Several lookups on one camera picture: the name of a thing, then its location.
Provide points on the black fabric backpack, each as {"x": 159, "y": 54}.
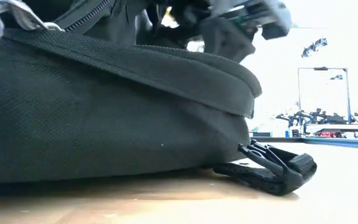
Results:
{"x": 104, "y": 124}

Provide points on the small black ceiling spotlight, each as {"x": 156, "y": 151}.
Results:
{"x": 336, "y": 77}

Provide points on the red black jobsite radio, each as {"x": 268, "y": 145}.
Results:
{"x": 328, "y": 134}

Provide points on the background work table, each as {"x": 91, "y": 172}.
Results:
{"x": 337, "y": 128}

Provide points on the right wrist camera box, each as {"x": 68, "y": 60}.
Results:
{"x": 275, "y": 18}

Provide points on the background black metal frame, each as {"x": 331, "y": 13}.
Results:
{"x": 321, "y": 68}

